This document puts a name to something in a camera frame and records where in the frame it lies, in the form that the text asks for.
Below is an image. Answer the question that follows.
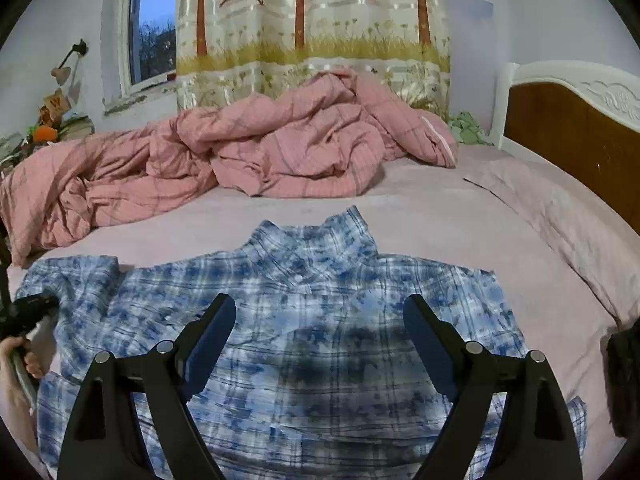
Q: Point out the pink checked quilt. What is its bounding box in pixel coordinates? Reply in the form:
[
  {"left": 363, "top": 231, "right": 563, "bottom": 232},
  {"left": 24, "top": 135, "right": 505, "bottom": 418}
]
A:
[{"left": 0, "top": 67, "right": 460, "bottom": 267}]

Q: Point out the blue plaid shirt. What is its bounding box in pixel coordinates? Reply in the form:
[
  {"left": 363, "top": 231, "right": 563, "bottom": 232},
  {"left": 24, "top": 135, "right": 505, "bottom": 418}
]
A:
[{"left": 15, "top": 205, "right": 588, "bottom": 480}]

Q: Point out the white wooden headboard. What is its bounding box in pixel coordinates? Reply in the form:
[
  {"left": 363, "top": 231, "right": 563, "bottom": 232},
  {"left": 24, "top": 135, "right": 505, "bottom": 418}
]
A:
[{"left": 489, "top": 61, "right": 640, "bottom": 236}]

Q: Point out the tree print curtain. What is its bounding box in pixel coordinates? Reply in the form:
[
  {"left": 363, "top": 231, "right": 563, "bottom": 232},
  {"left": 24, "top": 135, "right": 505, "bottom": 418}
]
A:
[{"left": 175, "top": 0, "right": 452, "bottom": 121}]

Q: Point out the black clothing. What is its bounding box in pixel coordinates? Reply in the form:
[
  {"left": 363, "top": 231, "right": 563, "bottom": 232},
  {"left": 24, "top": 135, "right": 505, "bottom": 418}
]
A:
[{"left": 606, "top": 327, "right": 640, "bottom": 438}]

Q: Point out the green cloth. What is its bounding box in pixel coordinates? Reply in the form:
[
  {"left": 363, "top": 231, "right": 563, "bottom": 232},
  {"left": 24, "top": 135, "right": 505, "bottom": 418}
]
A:
[{"left": 447, "top": 111, "right": 493, "bottom": 147}]

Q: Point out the white frame window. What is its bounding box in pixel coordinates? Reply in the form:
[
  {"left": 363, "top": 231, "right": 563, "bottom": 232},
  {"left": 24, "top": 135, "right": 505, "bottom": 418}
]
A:
[{"left": 117, "top": 0, "right": 180, "bottom": 96}]

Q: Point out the bed with pink sheet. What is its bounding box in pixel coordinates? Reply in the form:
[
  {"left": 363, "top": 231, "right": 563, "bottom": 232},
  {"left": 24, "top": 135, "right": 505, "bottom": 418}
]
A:
[{"left": 0, "top": 142, "right": 640, "bottom": 480}]

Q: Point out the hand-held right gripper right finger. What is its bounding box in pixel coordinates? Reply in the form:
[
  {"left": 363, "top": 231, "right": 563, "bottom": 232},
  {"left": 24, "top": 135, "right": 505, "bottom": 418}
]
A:
[{"left": 403, "top": 294, "right": 585, "bottom": 480}]

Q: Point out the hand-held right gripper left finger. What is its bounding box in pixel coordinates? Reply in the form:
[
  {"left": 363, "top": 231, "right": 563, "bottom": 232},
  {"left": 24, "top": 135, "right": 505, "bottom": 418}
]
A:
[{"left": 56, "top": 293, "right": 237, "bottom": 480}]

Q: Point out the pink pillow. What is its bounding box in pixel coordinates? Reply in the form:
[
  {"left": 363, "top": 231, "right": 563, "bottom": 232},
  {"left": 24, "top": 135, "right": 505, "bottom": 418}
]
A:
[{"left": 462, "top": 159, "right": 640, "bottom": 321}]

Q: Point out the wall lamp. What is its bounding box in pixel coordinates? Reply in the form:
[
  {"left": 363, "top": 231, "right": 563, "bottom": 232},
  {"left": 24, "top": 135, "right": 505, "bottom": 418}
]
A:
[{"left": 50, "top": 38, "right": 90, "bottom": 86}]

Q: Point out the person's left hand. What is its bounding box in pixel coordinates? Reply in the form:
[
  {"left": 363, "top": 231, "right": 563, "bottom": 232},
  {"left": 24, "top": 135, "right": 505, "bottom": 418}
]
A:
[{"left": 0, "top": 336, "right": 47, "bottom": 413}]

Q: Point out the brown paper box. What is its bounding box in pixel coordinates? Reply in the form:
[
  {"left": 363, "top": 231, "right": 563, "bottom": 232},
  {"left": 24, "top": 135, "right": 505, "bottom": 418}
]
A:
[{"left": 41, "top": 87, "right": 71, "bottom": 123}]

